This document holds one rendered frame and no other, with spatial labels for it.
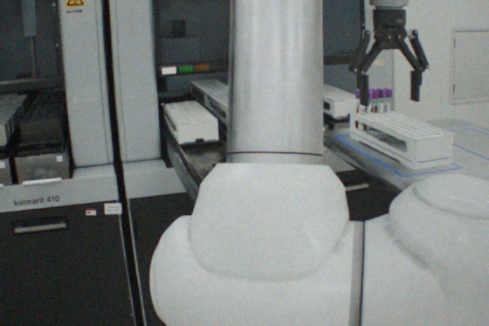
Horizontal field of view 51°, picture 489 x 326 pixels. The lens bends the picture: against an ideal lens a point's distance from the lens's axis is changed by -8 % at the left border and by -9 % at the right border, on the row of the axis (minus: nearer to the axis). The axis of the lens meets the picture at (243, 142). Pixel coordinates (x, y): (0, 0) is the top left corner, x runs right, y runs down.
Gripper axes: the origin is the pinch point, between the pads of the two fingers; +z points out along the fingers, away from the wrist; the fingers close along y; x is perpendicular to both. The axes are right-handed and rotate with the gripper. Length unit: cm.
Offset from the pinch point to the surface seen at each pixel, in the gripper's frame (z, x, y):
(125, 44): -13, 40, -54
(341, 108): 8.9, 34.2, 4.1
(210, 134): 9.7, 23.8, -36.4
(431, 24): -9, 149, 117
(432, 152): 7.9, -18.3, -0.6
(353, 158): 11.0, -5.7, -12.5
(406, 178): 10.9, -22.3, -9.4
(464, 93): 32, 149, 142
